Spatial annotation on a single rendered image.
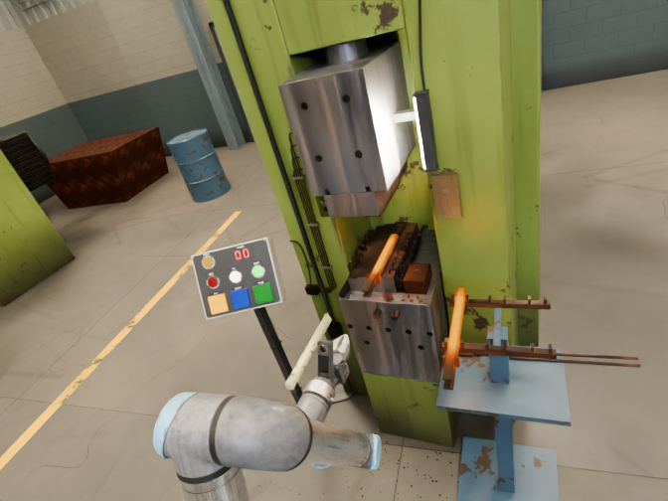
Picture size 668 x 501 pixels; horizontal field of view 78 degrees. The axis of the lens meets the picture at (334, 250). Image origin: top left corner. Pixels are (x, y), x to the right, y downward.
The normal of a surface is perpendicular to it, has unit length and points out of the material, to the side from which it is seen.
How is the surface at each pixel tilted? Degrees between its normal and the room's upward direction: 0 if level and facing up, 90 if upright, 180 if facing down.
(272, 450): 71
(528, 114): 90
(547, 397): 0
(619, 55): 90
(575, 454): 0
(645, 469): 0
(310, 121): 90
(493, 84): 90
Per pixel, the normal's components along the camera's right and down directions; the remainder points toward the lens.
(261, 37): -0.37, 0.56
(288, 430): 0.61, -0.44
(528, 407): -0.25, -0.83
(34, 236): 0.89, 0.02
